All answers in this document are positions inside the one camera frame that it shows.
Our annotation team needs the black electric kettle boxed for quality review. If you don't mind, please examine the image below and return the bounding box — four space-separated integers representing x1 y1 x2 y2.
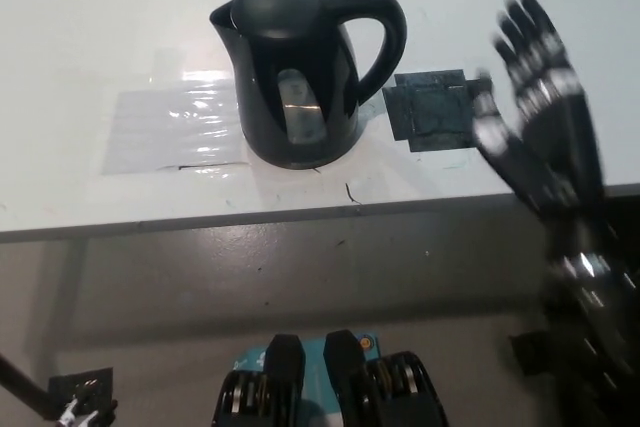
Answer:
208 0 408 170

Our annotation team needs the black tape patch on desk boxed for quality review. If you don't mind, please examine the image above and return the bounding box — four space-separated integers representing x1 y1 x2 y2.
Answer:
381 67 494 154

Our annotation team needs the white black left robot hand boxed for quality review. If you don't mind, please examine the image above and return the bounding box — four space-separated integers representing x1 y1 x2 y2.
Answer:
54 380 120 427

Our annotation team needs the black floor tape patch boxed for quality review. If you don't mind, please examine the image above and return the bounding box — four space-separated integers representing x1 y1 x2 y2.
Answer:
508 330 551 377
48 367 114 406

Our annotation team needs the black kettle lid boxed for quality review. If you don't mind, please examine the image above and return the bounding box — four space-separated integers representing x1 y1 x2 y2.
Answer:
228 0 325 40

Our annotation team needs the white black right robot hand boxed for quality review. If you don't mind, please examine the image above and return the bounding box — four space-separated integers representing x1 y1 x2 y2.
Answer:
471 0 610 236

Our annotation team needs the clear plastic tape patch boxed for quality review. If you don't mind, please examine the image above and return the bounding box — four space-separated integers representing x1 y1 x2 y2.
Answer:
99 71 250 179

